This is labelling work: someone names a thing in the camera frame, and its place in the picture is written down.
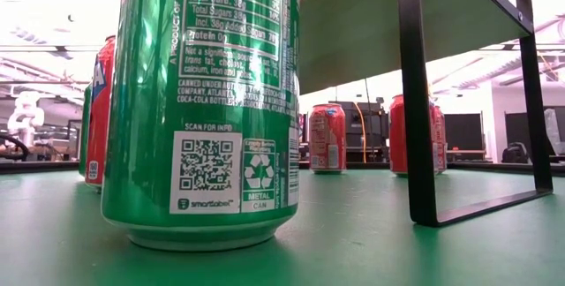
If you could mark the red Fanta can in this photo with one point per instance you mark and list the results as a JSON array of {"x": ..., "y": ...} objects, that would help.
[
  {"x": 396, "y": 136},
  {"x": 101, "y": 114},
  {"x": 327, "y": 138},
  {"x": 439, "y": 140}
]

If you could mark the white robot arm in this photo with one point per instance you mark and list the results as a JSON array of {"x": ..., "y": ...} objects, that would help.
[{"x": 26, "y": 118}]

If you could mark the black equipment cabinet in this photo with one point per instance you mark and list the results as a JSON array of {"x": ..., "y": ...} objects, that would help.
[{"x": 357, "y": 122}]

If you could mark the green table mat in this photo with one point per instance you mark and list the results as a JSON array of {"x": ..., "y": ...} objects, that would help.
[{"x": 353, "y": 242}]

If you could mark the wooden board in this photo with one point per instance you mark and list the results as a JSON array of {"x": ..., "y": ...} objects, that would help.
[{"x": 375, "y": 25}]

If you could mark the black partition panel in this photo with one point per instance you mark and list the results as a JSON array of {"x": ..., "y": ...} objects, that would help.
[
  {"x": 525, "y": 127},
  {"x": 463, "y": 131}
]

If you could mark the black bag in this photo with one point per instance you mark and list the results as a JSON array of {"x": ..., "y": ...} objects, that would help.
[{"x": 514, "y": 153}]

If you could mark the clear plastic bag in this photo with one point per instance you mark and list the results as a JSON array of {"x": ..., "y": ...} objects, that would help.
[{"x": 554, "y": 129}]

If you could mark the black aluminium rig frame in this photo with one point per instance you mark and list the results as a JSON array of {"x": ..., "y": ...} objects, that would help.
[{"x": 39, "y": 167}]

